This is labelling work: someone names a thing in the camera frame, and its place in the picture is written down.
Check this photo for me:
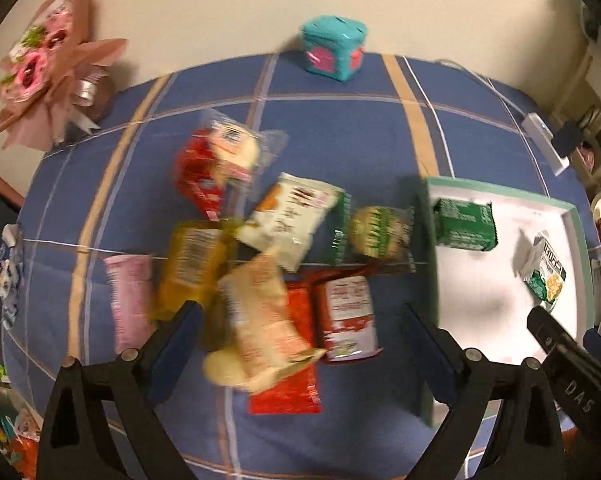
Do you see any blue plaid cloth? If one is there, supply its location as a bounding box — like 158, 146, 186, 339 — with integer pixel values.
0, 52, 601, 480

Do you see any green snack box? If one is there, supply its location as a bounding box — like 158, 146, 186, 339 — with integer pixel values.
433, 198, 496, 252

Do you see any blue and white packet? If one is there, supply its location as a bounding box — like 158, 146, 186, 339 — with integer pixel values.
0, 224, 26, 328

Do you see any black power adapter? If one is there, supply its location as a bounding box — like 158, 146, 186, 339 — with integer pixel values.
553, 122, 584, 158

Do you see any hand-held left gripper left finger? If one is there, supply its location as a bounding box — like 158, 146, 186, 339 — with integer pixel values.
38, 300, 206, 480

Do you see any white packet with orange print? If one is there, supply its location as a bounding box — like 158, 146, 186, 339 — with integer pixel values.
235, 172, 346, 273

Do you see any colourful packet pile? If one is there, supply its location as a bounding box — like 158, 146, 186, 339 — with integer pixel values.
0, 362, 44, 480

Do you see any teal cube box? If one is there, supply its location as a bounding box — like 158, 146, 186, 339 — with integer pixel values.
300, 16, 369, 82

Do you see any yellow snack packet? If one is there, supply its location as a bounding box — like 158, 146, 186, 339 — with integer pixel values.
155, 217, 238, 323

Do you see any cream shelf unit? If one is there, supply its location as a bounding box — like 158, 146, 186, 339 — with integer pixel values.
551, 0, 601, 196

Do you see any clear round cracker packet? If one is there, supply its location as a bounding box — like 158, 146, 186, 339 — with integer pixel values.
200, 108, 288, 186

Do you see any green round cookie packet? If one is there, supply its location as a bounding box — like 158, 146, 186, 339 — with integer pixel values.
328, 195, 416, 273

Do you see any cream snack packet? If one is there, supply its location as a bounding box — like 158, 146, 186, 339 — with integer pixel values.
218, 245, 326, 393

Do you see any pink flower bouquet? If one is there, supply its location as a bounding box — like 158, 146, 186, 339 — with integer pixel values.
0, 0, 128, 151

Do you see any small red snack packet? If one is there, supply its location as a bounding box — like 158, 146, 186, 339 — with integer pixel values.
174, 129, 254, 221

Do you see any white tray with green rim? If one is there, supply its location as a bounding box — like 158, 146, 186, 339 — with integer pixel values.
415, 176, 594, 428

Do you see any pink snack packet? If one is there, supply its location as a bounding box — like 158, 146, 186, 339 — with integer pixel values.
103, 254, 156, 356

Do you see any pale yellow pastry packet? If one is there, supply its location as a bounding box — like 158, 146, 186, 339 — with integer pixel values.
202, 347, 246, 388

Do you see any dark red and white packet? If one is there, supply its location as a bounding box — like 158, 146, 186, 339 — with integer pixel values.
313, 270, 384, 363

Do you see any white power strip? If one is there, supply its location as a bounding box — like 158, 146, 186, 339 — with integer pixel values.
522, 112, 571, 177

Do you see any white and green chip packet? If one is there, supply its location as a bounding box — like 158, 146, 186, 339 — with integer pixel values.
518, 232, 567, 306

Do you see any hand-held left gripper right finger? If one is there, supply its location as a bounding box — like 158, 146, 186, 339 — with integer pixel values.
403, 302, 567, 480

